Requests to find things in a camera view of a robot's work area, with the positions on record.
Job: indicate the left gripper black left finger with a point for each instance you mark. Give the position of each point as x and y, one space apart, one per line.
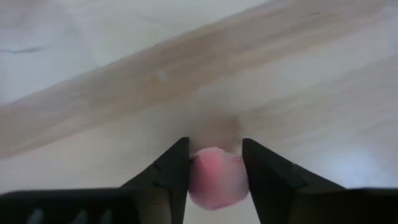
169 174

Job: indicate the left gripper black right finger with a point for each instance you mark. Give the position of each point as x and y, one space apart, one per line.
270 180

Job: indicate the red strawberry with tall leaves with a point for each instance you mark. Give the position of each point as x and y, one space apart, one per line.
217 180

